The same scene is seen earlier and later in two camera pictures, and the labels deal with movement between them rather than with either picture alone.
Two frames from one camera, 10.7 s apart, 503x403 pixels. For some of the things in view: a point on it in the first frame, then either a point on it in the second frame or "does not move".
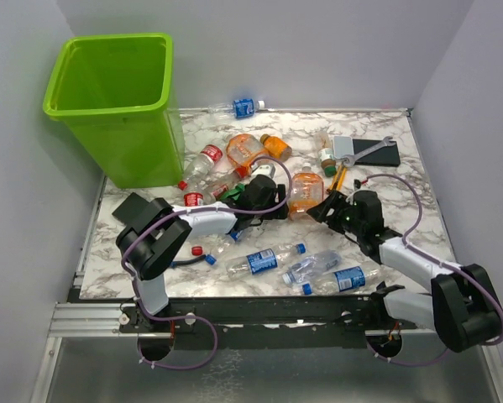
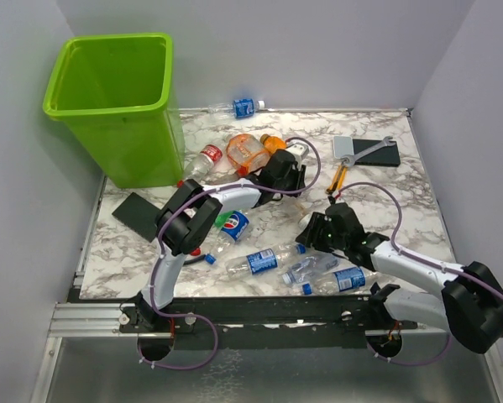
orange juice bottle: x=276 y=147 does not move
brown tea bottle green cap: x=326 y=153 -> x=302 y=212
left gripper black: x=280 y=196 -> x=298 y=175
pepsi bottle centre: x=225 y=243 does not move
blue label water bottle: x=260 y=261 does not move
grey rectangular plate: x=343 y=146 does not move
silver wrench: x=350 y=159 does not move
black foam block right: x=387 y=156 does not move
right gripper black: x=335 y=200 -> x=316 y=222
